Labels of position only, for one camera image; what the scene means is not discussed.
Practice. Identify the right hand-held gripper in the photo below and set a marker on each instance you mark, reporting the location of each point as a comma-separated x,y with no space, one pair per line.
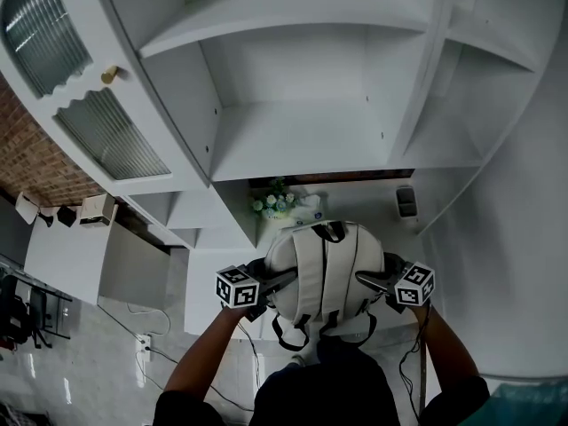
412,284

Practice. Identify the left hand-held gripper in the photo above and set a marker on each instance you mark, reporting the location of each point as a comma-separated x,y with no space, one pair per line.
237,287

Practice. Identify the beige backpack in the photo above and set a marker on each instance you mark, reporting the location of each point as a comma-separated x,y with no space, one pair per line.
310,273

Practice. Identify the person's right forearm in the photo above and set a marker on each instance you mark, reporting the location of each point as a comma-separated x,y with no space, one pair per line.
444,349

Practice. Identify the person's left forearm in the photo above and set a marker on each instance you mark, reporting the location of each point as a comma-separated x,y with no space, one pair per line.
204,353

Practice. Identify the white table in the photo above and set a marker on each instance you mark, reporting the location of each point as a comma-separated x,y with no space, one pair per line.
364,207

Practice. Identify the white tissue pack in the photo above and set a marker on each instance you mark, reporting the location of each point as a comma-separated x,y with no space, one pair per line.
308,211

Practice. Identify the potted flowers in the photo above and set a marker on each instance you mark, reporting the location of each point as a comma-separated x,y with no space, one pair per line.
275,202

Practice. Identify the small grey white container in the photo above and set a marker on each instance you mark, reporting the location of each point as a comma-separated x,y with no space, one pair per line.
405,202

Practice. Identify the person's dark shirt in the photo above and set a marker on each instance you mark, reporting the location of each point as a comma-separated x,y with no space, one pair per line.
324,393

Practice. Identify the white power strip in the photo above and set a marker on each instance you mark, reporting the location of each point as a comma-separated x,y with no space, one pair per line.
144,346

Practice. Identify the white shelf unit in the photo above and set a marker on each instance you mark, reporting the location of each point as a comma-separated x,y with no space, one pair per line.
302,118

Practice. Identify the teal cloth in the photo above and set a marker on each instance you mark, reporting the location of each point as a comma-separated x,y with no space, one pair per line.
523,406

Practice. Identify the beige box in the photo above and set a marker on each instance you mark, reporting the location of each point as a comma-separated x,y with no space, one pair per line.
97,210

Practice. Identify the white low cabinet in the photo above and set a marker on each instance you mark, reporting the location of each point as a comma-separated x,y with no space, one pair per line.
71,260

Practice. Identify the small black box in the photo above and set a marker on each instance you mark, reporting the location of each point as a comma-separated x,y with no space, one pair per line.
66,216

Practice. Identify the white cabinet door ribbed glass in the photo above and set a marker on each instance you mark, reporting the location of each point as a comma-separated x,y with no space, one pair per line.
115,118

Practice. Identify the black chair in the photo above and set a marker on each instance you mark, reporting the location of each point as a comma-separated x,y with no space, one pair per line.
31,313

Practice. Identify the white lamp shade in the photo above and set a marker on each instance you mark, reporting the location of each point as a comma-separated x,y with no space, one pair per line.
27,207

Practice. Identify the brass door knob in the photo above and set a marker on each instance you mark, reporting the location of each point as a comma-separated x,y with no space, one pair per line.
109,75

